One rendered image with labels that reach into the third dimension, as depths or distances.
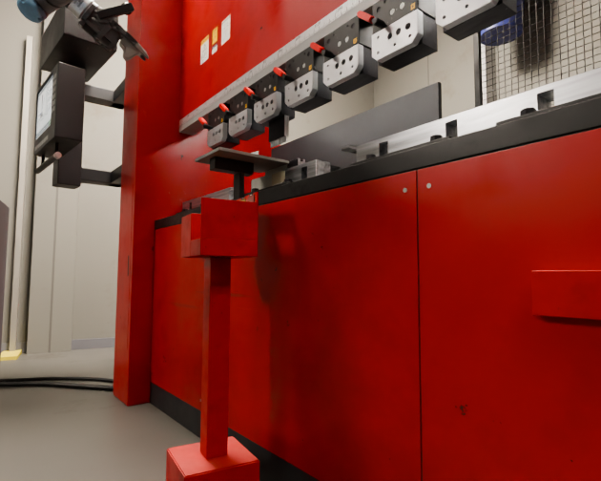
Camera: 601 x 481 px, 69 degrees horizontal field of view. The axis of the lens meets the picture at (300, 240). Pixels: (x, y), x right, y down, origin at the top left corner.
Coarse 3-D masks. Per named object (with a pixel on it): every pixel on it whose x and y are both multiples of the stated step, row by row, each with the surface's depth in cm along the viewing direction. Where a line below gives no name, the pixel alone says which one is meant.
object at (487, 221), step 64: (320, 192) 114; (384, 192) 96; (448, 192) 83; (512, 192) 73; (576, 192) 66; (320, 256) 112; (384, 256) 95; (448, 256) 82; (512, 256) 73; (576, 256) 65; (192, 320) 173; (256, 320) 135; (320, 320) 111; (384, 320) 94; (448, 320) 82; (512, 320) 72; (576, 320) 65; (192, 384) 170; (256, 384) 133; (320, 384) 110; (384, 384) 93; (448, 384) 81; (512, 384) 72; (576, 384) 64; (256, 448) 132; (320, 448) 109; (384, 448) 92; (448, 448) 80; (512, 448) 71; (576, 448) 64
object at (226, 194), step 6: (216, 192) 189; (222, 192) 184; (228, 192) 180; (198, 198) 203; (210, 198) 196; (216, 198) 189; (222, 198) 184; (228, 198) 180; (186, 204) 214; (192, 204) 208; (198, 204) 202
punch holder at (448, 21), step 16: (448, 0) 98; (464, 0) 95; (480, 0) 92; (496, 0) 90; (512, 0) 93; (448, 16) 98; (464, 16) 95; (480, 16) 95; (496, 16) 95; (448, 32) 101; (464, 32) 101
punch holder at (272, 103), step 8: (272, 72) 156; (264, 80) 159; (272, 80) 155; (280, 80) 154; (256, 88) 164; (264, 88) 159; (272, 88) 155; (280, 88) 153; (264, 96) 159; (272, 96) 154; (280, 96) 153; (256, 104) 163; (264, 104) 158; (272, 104) 154; (280, 104) 153; (256, 112) 163; (264, 112) 158; (272, 112) 154; (280, 112) 153; (288, 112) 155; (256, 120) 162; (264, 120) 160; (272, 120) 160
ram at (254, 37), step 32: (192, 0) 219; (224, 0) 190; (256, 0) 168; (288, 0) 150; (320, 0) 136; (192, 32) 217; (256, 32) 167; (288, 32) 149; (320, 32) 135; (192, 64) 215; (224, 64) 187; (256, 64) 165; (192, 96) 213; (224, 96) 185; (192, 128) 218
